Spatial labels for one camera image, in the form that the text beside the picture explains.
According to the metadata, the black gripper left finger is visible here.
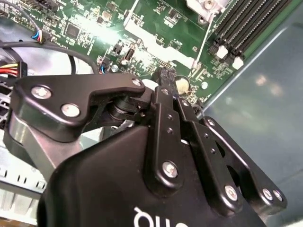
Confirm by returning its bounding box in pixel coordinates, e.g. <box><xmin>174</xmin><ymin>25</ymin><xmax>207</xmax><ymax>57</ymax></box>
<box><xmin>3</xmin><ymin>67</ymin><xmax>186</xmax><ymax>198</ymax></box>

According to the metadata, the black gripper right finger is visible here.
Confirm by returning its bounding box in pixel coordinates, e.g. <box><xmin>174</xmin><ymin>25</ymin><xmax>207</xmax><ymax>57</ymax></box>
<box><xmin>167</xmin><ymin>68</ymin><xmax>288</xmax><ymax>218</ymax></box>

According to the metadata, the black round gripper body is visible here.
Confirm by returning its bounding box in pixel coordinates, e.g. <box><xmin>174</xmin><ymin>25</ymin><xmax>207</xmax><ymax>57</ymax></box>
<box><xmin>36</xmin><ymin>124</ymin><xmax>269</xmax><ymax>227</ymax></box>

